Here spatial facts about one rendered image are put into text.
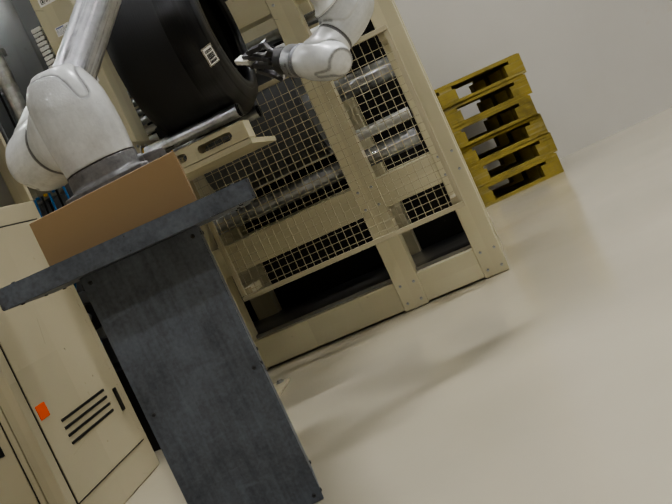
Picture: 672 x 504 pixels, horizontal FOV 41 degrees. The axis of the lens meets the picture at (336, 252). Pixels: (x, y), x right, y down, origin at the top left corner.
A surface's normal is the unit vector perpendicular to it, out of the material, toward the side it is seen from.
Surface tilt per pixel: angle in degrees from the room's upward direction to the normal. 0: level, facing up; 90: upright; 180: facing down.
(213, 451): 90
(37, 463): 90
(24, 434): 90
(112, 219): 90
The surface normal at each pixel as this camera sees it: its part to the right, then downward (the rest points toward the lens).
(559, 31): 0.13, 0.02
